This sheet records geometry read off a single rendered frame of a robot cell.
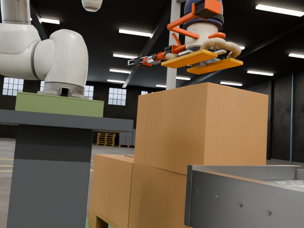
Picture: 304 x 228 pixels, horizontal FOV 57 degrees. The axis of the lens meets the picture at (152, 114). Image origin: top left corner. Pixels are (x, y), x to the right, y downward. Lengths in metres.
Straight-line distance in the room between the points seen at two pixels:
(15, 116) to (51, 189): 0.28
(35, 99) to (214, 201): 0.68
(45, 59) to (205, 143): 0.70
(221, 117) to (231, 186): 0.42
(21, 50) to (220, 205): 0.88
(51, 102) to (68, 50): 0.22
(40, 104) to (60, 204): 0.34
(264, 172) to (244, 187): 0.47
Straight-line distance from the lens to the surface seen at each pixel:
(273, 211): 0.81
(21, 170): 1.05
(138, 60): 2.03
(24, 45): 1.17
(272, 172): 1.36
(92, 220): 2.21
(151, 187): 1.49
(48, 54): 1.13
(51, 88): 1.09
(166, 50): 1.79
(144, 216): 1.57
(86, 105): 1.01
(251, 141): 1.38
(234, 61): 1.52
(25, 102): 1.04
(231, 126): 1.28
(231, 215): 0.90
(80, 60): 1.11
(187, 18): 1.31
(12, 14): 1.20
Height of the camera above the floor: 0.70
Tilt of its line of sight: 5 degrees up
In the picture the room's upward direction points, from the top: 4 degrees clockwise
